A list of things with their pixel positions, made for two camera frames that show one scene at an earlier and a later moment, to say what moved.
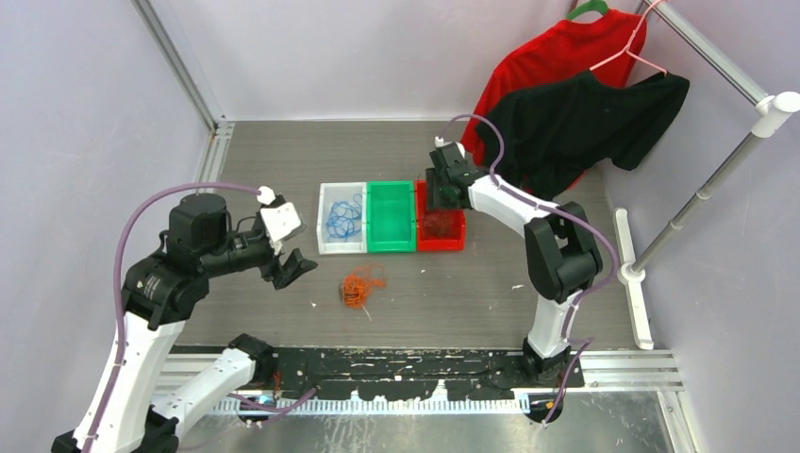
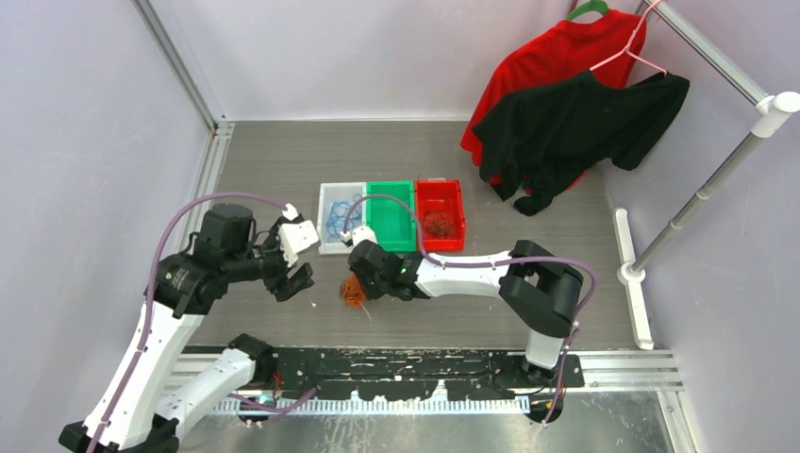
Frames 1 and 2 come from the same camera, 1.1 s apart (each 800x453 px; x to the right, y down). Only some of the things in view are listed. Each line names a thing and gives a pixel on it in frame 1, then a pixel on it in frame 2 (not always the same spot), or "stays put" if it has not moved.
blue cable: x=344 y=218 stays put
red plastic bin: x=437 y=230 stays put
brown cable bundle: x=438 y=223 stays put
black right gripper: x=433 y=197 -> x=372 y=293
